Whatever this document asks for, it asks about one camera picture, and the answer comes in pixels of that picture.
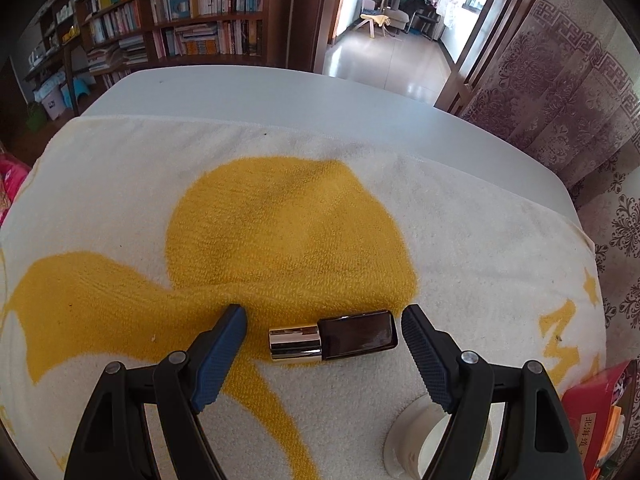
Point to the wooden chair with yellow cloth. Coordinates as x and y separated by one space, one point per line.
375 21

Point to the blue plastic stool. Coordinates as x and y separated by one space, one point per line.
76 90

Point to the white jar lid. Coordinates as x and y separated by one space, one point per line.
405 450

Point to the wooden door frame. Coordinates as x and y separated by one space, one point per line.
310 10

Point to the cream curtain with purple pattern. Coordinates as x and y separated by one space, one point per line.
620 260

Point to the wooden bookshelf with books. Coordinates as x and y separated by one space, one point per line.
210 0

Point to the white storage basket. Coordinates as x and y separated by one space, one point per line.
50 102

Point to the yellow and white towel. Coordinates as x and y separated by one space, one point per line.
300 220

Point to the black gold lipstick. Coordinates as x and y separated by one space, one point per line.
350 335

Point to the red rectangular box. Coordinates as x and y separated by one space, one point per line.
582 410

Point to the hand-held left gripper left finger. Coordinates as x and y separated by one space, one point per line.
220 355

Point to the pink cloth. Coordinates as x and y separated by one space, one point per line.
10 185

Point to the sheer patterned curtain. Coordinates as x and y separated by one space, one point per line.
560 85

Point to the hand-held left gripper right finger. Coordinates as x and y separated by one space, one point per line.
425 355

